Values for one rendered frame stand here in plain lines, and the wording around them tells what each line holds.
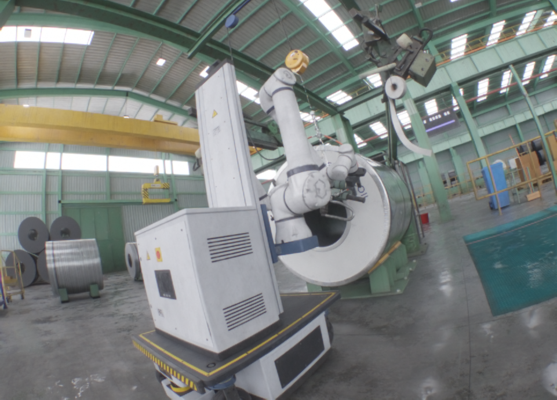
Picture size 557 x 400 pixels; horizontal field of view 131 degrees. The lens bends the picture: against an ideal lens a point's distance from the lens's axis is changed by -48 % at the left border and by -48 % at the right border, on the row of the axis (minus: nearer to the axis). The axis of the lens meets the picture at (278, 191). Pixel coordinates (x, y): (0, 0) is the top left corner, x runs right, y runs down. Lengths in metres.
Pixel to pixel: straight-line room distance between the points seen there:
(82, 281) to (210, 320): 5.10
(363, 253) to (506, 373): 1.34
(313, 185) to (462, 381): 1.01
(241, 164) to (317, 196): 0.42
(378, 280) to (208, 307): 1.57
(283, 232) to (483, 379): 1.08
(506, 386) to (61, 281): 6.02
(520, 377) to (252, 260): 1.12
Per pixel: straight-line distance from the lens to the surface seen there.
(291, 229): 1.15
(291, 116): 1.16
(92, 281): 5.84
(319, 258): 2.07
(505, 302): 1.58
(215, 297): 0.83
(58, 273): 5.71
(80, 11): 3.81
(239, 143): 1.24
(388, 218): 1.79
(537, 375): 1.06
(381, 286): 2.13
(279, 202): 1.16
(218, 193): 1.34
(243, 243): 0.92
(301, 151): 1.10
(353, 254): 1.92
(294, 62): 2.22
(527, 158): 10.36
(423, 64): 1.80
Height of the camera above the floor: 0.70
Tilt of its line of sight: 10 degrees up
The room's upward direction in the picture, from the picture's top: 12 degrees counter-clockwise
